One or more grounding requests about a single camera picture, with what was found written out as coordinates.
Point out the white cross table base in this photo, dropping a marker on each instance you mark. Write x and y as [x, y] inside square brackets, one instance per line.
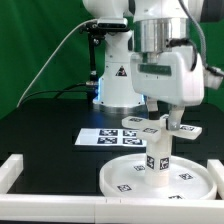
[155, 130]

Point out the white fiducial marker sheet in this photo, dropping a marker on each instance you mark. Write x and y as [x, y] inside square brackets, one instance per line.
[108, 137]

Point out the white round table top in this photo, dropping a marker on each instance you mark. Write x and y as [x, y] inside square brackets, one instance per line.
[130, 177]

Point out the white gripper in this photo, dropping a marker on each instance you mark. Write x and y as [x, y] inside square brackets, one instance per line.
[169, 80]

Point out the camera on black stand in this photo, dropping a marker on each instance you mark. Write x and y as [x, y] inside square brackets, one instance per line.
[97, 29]

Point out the white workspace border frame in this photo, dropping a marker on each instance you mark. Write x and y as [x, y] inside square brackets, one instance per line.
[99, 210]

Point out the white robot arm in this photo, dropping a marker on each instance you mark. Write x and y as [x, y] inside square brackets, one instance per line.
[157, 49]

